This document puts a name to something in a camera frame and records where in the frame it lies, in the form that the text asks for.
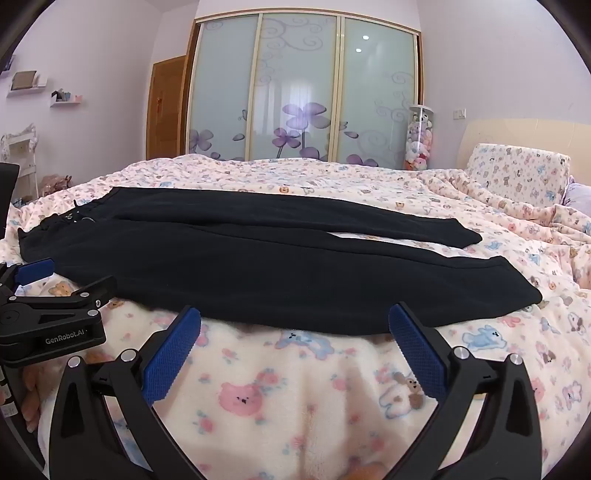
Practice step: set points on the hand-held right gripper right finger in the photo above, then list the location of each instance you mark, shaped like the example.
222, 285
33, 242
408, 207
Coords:
415, 353

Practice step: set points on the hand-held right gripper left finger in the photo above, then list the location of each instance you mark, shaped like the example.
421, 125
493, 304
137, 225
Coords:
170, 357

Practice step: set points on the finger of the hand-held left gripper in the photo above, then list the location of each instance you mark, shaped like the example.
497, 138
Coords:
34, 270
81, 291

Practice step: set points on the black pants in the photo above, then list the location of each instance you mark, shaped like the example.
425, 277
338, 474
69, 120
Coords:
277, 272

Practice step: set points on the black chair back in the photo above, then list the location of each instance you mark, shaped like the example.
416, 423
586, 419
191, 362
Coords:
8, 194

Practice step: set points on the brown plush toys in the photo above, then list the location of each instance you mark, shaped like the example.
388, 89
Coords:
54, 184

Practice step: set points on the white ornate rack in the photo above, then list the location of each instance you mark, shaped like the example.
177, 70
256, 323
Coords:
18, 152

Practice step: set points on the bear print blanket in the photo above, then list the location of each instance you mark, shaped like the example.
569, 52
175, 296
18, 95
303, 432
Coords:
286, 406

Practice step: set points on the dark figurine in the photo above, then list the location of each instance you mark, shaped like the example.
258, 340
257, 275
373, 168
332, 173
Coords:
57, 95

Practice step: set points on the wooden door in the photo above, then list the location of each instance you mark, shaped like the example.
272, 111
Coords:
166, 110

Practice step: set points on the bear print pillow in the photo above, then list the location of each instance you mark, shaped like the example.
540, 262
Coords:
517, 173

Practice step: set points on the clear tube of plush toys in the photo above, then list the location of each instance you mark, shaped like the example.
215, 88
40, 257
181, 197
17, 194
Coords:
419, 138

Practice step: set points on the purple pillow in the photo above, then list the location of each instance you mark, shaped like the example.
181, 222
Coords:
578, 198

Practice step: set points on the cream headboard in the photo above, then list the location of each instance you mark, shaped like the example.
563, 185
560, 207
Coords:
508, 131

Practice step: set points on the frosted glass sliding wardrobe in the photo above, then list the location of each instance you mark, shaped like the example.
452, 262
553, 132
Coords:
295, 69

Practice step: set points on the white wall shelf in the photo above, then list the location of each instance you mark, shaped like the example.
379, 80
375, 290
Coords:
64, 104
27, 91

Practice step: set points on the picture frame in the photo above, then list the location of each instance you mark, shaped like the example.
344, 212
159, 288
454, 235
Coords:
23, 80

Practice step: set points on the white wall socket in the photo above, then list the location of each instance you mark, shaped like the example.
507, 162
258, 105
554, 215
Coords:
460, 113

